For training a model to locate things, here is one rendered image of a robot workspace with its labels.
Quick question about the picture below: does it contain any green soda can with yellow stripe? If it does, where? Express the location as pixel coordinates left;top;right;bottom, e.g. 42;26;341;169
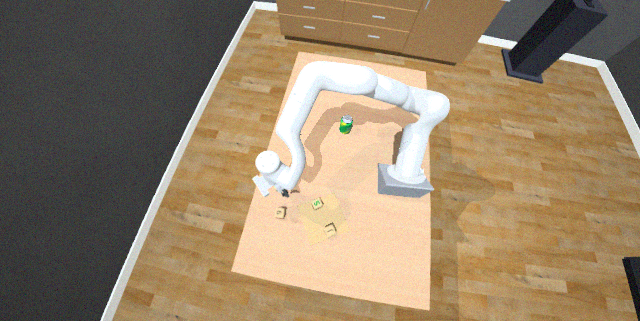
339;115;353;134

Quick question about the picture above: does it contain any pale yellow square mat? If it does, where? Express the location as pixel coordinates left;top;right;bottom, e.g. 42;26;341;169
297;193;349;246

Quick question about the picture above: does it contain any beige wooden letter block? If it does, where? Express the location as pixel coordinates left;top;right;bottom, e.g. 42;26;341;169
311;197;323;211
324;225;336;238
274;208;285;219

